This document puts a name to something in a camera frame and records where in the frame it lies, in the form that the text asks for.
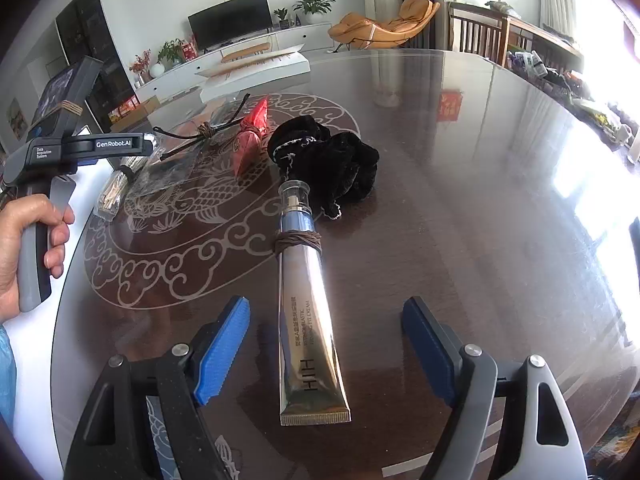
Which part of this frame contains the framed wall picture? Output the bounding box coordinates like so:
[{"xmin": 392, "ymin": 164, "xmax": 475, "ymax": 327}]
[{"xmin": 7, "ymin": 97, "xmax": 28, "ymax": 139}]

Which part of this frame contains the wooden bench with hairpin legs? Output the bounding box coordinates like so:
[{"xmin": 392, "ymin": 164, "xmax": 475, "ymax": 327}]
[{"xmin": 220, "ymin": 42, "xmax": 266, "ymax": 63}]

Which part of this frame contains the gold cream tube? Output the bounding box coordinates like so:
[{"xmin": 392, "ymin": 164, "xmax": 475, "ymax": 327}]
[{"xmin": 274, "ymin": 180, "xmax": 352, "ymax": 427}]

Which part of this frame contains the orange lounge chair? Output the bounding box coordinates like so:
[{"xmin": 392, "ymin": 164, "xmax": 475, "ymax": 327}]
[{"xmin": 327, "ymin": 0, "xmax": 441, "ymax": 52}]

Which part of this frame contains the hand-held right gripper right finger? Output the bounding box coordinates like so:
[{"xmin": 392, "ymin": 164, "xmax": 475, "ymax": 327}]
[{"xmin": 402, "ymin": 296, "xmax": 588, "ymax": 480}]

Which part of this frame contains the black television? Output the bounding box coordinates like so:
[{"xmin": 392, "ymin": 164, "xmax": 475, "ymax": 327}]
[{"xmin": 188, "ymin": 0, "xmax": 273, "ymax": 53}]

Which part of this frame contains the clear bag of toothpicks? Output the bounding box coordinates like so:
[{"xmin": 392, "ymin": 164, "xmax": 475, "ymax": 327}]
[{"xmin": 92, "ymin": 155, "xmax": 151, "ymax": 222}]

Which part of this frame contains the red flower arrangement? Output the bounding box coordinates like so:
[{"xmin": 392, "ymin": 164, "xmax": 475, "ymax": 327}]
[{"xmin": 129, "ymin": 50, "xmax": 152, "ymax": 84}]

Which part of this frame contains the phone case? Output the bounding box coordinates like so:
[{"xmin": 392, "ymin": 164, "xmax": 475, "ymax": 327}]
[{"xmin": 122, "ymin": 105, "xmax": 251, "ymax": 202}]

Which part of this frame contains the black velvet pouch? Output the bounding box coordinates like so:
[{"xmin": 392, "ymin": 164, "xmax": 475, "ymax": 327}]
[{"xmin": 267, "ymin": 116, "xmax": 381, "ymax": 221}]

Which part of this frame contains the white television cabinet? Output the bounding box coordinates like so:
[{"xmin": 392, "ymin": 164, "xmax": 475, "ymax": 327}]
[{"xmin": 134, "ymin": 22, "xmax": 333, "ymax": 103}]

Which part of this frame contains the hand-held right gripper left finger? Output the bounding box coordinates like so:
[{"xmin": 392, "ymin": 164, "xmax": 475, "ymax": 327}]
[{"xmin": 62, "ymin": 296, "xmax": 251, "ymax": 480}]

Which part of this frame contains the dark display cabinet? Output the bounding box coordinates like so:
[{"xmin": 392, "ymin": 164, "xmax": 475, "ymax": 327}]
[{"xmin": 54, "ymin": 0, "xmax": 138, "ymax": 133}]

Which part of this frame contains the wooden slatted bench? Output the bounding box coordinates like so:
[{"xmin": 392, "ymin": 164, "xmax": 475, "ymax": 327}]
[{"xmin": 447, "ymin": 1, "xmax": 583, "ymax": 73}]

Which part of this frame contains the person's left hand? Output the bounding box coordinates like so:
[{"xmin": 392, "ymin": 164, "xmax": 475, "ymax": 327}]
[{"xmin": 0, "ymin": 194, "xmax": 76, "ymax": 322}]

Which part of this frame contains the leafy potted plant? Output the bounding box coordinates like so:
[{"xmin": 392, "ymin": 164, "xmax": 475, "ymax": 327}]
[{"xmin": 157, "ymin": 39, "xmax": 186, "ymax": 67}]

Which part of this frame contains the white book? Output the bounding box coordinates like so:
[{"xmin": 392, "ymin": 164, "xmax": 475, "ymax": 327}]
[{"xmin": 195, "ymin": 46, "xmax": 311, "ymax": 103}]

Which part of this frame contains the clutter of small household things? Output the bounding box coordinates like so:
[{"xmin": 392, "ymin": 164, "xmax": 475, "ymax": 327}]
[{"xmin": 505, "ymin": 47, "xmax": 640, "ymax": 163}]

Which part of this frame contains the brown knotted cord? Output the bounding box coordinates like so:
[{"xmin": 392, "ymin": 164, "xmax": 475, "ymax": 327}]
[{"xmin": 152, "ymin": 92, "xmax": 252, "ymax": 162}]

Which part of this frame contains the large green potted plant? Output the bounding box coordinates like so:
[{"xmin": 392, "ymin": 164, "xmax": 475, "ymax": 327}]
[{"xmin": 291, "ymin": 0, "xmax": 336, "ymax": 25}]

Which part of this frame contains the brown cardboard box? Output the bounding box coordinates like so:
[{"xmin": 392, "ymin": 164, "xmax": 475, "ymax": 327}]
[{"xmin": 132, "ymin": 96, "xmax": 162, "ymax": 117}]

